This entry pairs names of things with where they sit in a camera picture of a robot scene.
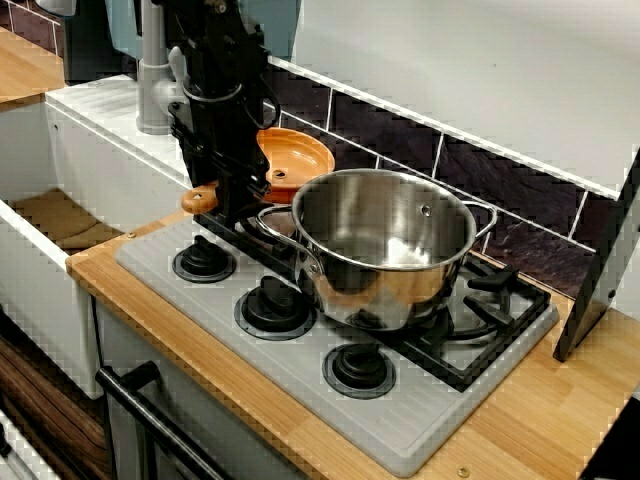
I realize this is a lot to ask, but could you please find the black oven door handle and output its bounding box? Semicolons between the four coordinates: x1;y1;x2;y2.
94;360;231;480

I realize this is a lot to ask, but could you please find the black side panel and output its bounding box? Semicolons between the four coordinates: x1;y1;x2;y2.
552;149;640;364

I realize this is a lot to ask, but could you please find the orange plastic frying pan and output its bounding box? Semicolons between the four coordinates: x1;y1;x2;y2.
180;127;336;215

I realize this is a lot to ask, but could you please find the black stove knob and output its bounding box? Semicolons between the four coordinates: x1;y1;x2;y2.
322;342;397;400
172;236;237;285
233;275;318;342

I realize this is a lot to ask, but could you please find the grey faucet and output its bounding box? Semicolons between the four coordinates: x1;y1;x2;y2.
135;0;184;135

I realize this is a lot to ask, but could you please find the black burner grate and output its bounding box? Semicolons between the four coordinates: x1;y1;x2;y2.
193;199;553;394

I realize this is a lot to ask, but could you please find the white sink basin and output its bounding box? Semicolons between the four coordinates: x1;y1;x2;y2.
0;77;261;401

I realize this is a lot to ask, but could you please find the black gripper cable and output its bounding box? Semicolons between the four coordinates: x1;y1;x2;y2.
244;92;282;131

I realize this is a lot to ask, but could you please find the white rounded object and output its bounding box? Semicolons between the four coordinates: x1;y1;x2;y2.
37;0;76;16

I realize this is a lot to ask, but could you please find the grey oven door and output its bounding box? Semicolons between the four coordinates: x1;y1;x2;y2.
94;299;301;480

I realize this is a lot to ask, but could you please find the wooden stove countertop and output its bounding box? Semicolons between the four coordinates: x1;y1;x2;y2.
66;207;640;480

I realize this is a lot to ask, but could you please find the stainless steel pot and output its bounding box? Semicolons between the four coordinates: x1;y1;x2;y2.
254;167;500;332

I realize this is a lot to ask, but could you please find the grey stove top plate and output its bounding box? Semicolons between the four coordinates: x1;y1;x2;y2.
114;199;561;479

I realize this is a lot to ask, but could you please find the small wooden countertop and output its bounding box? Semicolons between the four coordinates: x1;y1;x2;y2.
0;25;66;112

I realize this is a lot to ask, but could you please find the teal box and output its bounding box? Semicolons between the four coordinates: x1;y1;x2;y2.
104;0;304;64

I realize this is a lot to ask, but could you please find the white faucet lever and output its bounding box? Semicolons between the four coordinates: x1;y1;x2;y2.
152;45;194;121

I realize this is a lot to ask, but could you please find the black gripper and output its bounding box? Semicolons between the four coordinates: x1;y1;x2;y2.
167;83;275;226

